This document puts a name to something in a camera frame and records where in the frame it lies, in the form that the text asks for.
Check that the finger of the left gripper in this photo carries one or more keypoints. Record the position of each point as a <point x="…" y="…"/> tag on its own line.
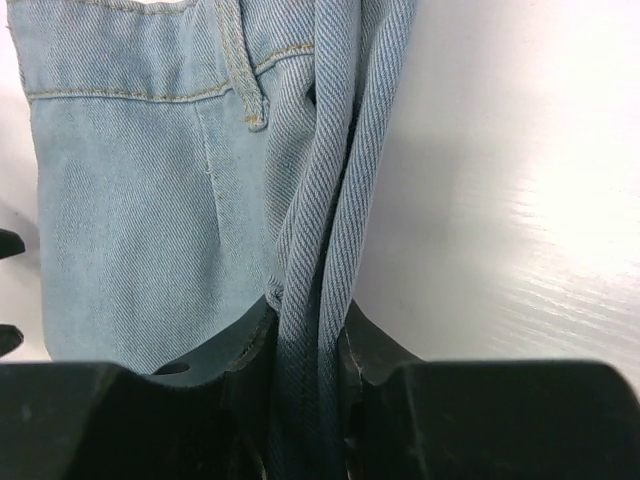
<point x="11" y="244"/>
<point x="11" y="338"/>

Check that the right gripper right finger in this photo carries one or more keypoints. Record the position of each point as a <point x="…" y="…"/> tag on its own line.
<point x="405" y="418"/>

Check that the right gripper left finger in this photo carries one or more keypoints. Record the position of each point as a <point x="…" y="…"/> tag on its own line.
<point x="201" y="416"/>

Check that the light blue denim skirt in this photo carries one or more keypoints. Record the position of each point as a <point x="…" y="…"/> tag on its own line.
<point x="196" y="156"/>

